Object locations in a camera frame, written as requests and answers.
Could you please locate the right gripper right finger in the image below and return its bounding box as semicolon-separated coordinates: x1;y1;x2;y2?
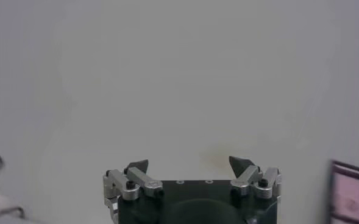
228;155;283;200

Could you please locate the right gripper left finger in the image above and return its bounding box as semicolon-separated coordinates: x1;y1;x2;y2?
102;158;165;201

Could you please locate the black laptop pink screen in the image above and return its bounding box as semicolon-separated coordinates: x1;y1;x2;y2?
329;159;359;224

